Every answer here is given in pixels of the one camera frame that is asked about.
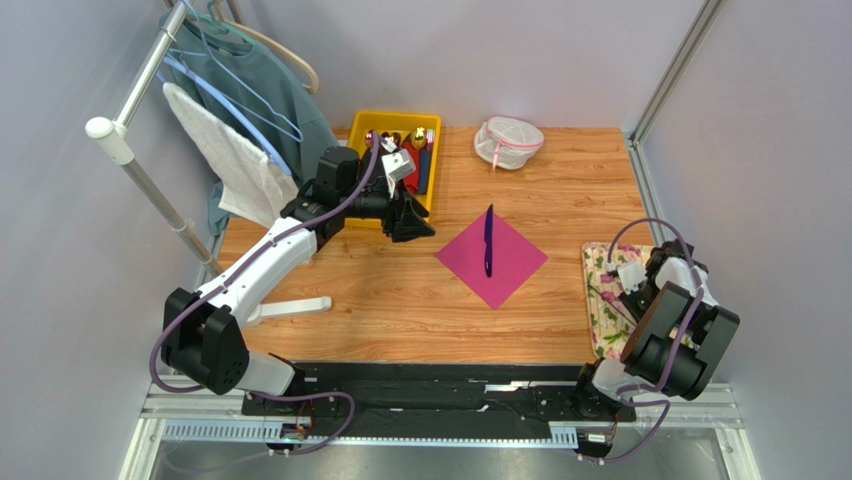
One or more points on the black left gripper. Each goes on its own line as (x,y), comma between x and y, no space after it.
(412,228)

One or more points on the pink paper napkin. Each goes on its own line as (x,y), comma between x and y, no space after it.
(515,260)

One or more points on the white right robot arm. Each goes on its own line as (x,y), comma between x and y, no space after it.
(655,325)

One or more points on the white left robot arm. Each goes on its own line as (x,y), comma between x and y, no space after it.
(202,330)

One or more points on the blue rolled napkin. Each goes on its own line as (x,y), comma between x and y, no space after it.
(425,158)

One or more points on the yellow plastic bin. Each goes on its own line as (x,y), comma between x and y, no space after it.
(403,124)

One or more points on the white mesh laundry bag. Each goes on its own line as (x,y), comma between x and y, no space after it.
(507,143)

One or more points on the beige hanger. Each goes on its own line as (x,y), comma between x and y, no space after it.
(228,15)

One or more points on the white towel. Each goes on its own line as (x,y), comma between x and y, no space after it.
(254,187)

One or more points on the teal shirt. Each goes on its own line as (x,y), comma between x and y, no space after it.
(251,118)

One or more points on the floral tray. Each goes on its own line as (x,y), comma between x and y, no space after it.
(609,321)

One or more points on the blue hanger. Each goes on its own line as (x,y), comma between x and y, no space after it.
(175,58)

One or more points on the silver clothes rack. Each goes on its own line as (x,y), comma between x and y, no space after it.
(119,140)

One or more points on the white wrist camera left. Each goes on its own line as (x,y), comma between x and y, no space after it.
(398,165)

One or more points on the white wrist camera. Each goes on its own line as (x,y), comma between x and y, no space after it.
(398,165)
(631,275)

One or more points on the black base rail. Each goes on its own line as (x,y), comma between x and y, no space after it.
(443,401)

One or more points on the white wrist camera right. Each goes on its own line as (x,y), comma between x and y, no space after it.
(631,275)

